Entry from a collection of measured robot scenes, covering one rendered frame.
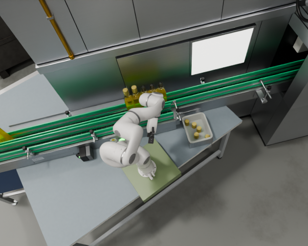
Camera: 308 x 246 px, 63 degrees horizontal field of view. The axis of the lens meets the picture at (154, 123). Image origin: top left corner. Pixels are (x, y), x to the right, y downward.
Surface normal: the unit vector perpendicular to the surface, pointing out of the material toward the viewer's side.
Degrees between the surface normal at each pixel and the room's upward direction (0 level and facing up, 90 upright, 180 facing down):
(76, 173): 0
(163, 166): 4
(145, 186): 4
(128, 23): 90
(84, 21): 90
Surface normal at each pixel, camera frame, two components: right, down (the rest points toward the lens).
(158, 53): 0.22, 0.84
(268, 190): -0.11, -0.50
